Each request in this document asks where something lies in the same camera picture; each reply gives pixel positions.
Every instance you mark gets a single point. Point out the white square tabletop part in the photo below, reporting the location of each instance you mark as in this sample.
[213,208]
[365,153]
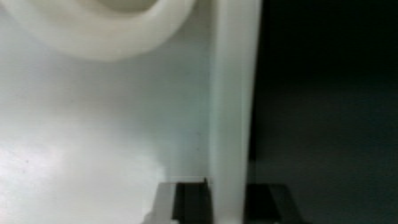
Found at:
[127,78]

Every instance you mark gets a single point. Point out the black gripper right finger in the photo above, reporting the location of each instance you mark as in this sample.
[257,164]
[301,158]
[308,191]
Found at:
[271,207]

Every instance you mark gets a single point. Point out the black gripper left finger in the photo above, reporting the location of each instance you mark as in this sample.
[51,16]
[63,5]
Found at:
[182,205]

